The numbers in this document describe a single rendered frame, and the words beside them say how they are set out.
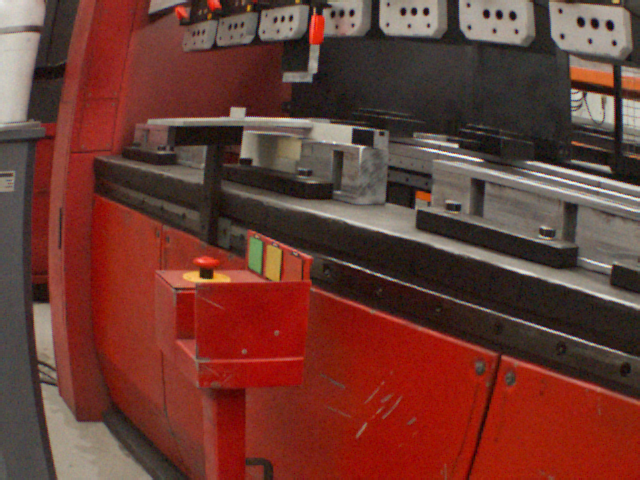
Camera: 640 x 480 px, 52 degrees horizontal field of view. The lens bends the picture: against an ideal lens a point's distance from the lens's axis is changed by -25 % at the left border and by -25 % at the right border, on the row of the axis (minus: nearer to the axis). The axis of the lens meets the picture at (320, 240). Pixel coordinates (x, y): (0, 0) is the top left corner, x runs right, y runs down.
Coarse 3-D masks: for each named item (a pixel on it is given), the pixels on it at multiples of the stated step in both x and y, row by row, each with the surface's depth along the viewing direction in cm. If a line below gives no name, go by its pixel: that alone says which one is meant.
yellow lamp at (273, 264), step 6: (270, 246) 118; (270, 252) 118; (276, 252) 116; (270, 258) 118; (276, 258) 116; (270, 264) 118; (276, 264) 116; (270, 270) 118; (276, 270) 116; (270, 276) 118; (276, 276) 116
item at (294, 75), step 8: (288, 40) 155; (296, 40) 153; (304, 40) 150; (288, 48) 155; (296, 48) 153; (304, 48) 150; (312, 48) 149; (288, 56) 155; (296, 56) 153; (304, 56) 150; (312, 56) 149; (288, 64) 155; (296, 64) 153; (304, 64) 150; (312, 64) 150; (288, 72) 155; (296, 72) 153; (304, 72) 151; (312, 72) 150; (288, 80) 157; (296, 80) 154; (304, 80) 152
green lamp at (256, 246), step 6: (252, 240) 123; (258, 240) 121; (252, 246) 123; (258, 246) 121; (252, 252) 123; (258, 252) 121; (252, 258) 123; (258, 258) 121; (252, 264) 123; (258, 264) 121; (258, 270) 121
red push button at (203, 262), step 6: (198, 258) 117; (204, 258) 117; (210, 258) 117; (198, 264) 116; (204, 264) 116; (210, 264) 116; (216, 264) 116; (204, 270) 117; (210, 270) 117; (204, 276) 117; (210, 276) 117
